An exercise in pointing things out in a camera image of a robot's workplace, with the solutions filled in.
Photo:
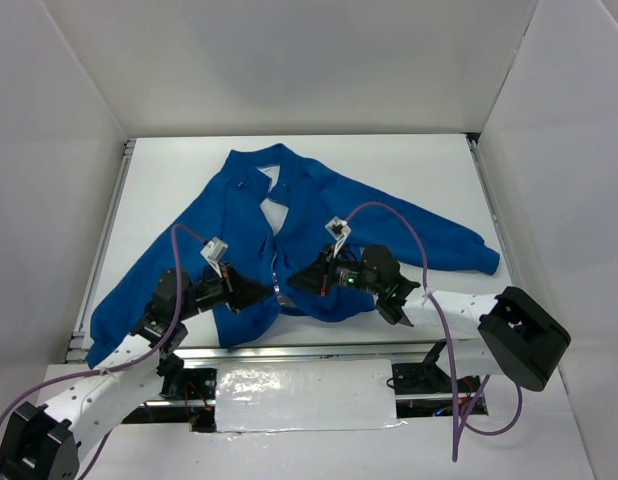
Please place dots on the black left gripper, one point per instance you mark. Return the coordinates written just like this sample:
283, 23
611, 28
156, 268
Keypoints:
231, 288

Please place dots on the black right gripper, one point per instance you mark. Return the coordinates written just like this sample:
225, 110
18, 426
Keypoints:
326, 273

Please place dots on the silver zipper pull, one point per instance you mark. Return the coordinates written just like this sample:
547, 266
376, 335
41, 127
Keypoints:
284, 301

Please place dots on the blue zip-up jacket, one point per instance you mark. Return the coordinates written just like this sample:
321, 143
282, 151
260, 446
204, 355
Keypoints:
271, 207

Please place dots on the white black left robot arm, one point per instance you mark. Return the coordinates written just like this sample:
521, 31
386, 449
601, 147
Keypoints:
51, 440

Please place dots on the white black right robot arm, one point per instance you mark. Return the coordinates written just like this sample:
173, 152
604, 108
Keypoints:
506, 334

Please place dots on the white front cover panel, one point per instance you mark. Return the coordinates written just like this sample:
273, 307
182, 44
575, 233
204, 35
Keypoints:
324, 395

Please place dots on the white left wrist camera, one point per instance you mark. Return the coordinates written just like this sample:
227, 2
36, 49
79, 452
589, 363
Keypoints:
213, 252

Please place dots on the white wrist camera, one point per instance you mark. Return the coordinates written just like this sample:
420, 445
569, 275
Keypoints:
213, 252
340, 230

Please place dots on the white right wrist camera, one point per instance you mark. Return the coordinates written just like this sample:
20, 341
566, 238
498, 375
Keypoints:
340, 230

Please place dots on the front aluminium frame rail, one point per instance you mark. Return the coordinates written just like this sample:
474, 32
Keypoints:
288, 353

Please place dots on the aluminium frame rail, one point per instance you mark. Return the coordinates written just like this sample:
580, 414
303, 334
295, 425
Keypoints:
503, 195
288, 353
76, 352

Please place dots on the left aluminium frame rail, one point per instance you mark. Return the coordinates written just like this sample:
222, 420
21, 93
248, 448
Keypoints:
76, 352

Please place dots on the right aluminium frame rail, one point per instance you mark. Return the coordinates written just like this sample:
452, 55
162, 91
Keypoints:
503, 195

